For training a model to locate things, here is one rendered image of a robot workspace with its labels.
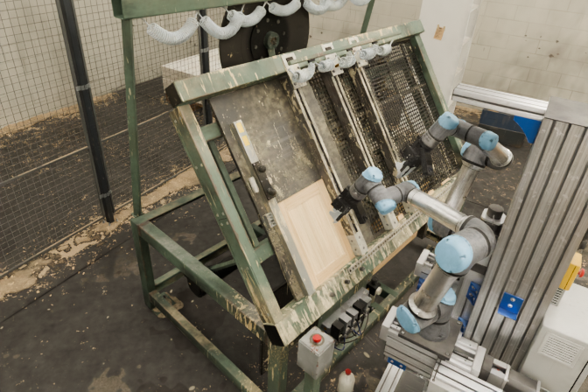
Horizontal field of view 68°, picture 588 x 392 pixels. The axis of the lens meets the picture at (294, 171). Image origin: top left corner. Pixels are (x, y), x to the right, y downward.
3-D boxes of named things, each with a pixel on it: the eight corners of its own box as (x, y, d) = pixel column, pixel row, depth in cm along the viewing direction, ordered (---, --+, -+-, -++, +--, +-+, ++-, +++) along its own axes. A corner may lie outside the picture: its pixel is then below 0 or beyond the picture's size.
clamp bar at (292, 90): (351, 257, 250) (384, 255, 232) (269, 63, 240) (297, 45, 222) (361, 248, 257) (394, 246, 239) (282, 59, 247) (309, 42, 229)
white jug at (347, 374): (346, 402, 269) (350, 381, 258) (333, 390, 274) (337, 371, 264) (355, 390, 275) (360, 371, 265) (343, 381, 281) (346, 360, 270)
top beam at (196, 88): (172, 109, 198) (182, 102, 191) (164, 88, 197) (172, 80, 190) (414, 37, 341) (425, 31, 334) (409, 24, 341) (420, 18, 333)
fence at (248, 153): (304, 296, 224) (309, 296, 221) (228, 124, 216) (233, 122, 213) (310, 290, 227) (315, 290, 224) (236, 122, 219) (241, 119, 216)
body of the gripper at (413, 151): (409, 154, 198) (426, 136, 191) (418, 168, 193) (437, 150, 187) (397, 152, 193) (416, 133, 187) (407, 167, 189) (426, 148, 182)
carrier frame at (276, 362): (276, 437, 248) (281, 340, 206) (144, 304, 326) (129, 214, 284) (449, 255, 391) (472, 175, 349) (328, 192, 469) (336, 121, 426)
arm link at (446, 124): (464, 123, 179) (454, 122, 173) (445, 142, 185) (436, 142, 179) (451, 110, 183) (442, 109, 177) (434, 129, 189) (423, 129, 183)
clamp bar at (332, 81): (383, 231, 272) (415, 227, 254) (309, 52, 262) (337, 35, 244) (391, 224, 279) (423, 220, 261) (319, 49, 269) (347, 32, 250)
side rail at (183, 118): (262, 323, 212) (276, 325, 204) (168, 113, 203) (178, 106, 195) (270, 316, 216) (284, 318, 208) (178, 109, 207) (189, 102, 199)
